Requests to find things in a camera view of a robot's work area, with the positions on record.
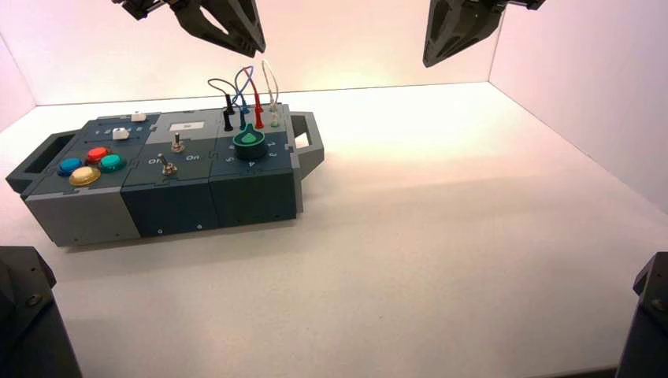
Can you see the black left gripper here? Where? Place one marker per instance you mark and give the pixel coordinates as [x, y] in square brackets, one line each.
[141, 6]

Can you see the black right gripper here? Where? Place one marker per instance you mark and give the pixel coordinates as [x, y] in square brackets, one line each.
[524, 3]

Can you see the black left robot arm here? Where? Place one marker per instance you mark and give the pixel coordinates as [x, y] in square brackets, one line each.
[28, 323]

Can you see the white label sticker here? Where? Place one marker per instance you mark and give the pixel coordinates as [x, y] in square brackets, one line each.
[187, 126]

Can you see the white slider knob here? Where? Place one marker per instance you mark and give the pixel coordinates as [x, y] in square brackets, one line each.
[138, 116]
[120, 134]

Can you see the green rotary knob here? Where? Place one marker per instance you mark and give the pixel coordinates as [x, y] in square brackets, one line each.
[250, 145]

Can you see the green push button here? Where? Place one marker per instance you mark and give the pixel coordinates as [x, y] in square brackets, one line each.
[111, 163]

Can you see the red push button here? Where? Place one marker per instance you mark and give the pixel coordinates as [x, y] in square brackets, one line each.
[97, 154]

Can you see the grey blue control box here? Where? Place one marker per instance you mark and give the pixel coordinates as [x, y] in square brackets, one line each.
[172, 201]

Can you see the yellow push button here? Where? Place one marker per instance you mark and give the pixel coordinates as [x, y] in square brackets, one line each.
[84, 176]

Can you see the blue push button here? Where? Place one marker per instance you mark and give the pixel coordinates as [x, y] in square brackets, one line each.
[69, 166]

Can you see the metal toggle switch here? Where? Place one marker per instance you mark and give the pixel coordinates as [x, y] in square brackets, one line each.
[167, 167]
[177, 144]

